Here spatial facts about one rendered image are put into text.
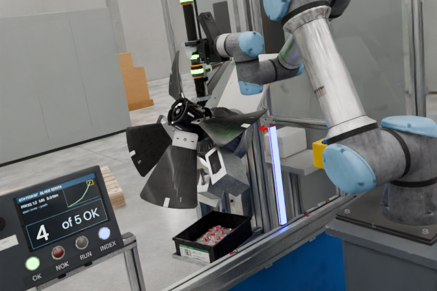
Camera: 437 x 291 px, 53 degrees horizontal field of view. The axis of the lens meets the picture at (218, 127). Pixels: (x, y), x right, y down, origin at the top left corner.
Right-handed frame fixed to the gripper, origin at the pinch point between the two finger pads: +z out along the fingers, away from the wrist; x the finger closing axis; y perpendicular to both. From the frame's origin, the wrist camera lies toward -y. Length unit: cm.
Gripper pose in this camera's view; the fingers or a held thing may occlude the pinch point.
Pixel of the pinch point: (188, 42)
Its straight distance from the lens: 160.5
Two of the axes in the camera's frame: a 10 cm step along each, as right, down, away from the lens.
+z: -6.2, -1.0, 7.8
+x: 7.7, -2.5, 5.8
